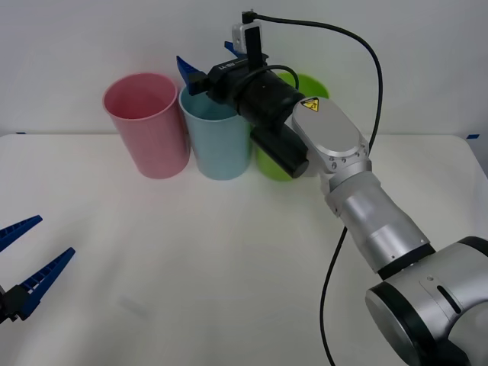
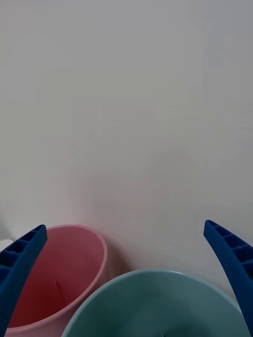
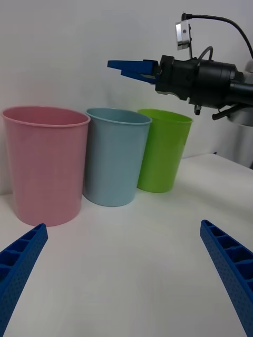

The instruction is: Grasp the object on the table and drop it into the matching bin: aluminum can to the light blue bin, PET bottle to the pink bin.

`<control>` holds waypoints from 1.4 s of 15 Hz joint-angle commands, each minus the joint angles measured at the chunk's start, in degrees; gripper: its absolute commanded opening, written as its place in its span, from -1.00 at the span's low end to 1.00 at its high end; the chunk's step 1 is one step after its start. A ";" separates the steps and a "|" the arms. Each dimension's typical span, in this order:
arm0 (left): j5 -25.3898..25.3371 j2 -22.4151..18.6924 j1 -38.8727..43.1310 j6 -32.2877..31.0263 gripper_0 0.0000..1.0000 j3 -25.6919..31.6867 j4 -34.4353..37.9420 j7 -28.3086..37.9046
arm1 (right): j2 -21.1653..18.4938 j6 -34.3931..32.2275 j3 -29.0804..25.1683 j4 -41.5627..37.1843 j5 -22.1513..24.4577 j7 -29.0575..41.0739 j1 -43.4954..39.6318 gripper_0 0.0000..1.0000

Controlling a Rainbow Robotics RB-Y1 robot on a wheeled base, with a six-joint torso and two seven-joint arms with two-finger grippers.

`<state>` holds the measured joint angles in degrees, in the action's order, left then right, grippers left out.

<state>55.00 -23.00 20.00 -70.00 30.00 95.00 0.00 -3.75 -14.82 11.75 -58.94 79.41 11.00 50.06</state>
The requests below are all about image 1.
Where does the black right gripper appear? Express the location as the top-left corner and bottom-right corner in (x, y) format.
(175, 40), (270, 111)

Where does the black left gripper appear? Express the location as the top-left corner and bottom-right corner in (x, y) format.
(0, 214), (76, 326)

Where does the pale blue plastic bin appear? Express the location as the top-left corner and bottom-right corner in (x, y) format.
(178, 84), (255, 181)

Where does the pink plastic bin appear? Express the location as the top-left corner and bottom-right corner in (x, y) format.
(102, 72), (191, 180)

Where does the green plastic bin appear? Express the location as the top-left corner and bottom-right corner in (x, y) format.
(253, 72), (329, 183)

